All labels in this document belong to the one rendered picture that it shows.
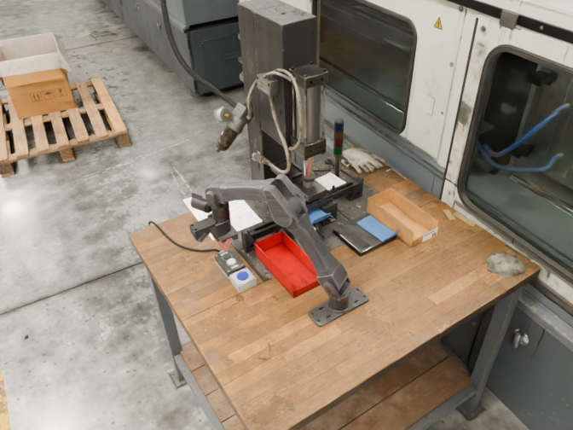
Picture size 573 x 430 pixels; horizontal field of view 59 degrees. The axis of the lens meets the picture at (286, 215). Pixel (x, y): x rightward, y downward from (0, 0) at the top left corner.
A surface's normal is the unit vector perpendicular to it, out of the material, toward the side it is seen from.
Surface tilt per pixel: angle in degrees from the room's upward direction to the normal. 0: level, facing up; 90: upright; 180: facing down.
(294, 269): 0
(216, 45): 90
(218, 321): 0
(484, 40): 90
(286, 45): 90
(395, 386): 0
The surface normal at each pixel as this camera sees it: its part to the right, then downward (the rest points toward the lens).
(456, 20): -0.87, 0.33
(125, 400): -0.03, -0.78
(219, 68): 0.49, 0.54
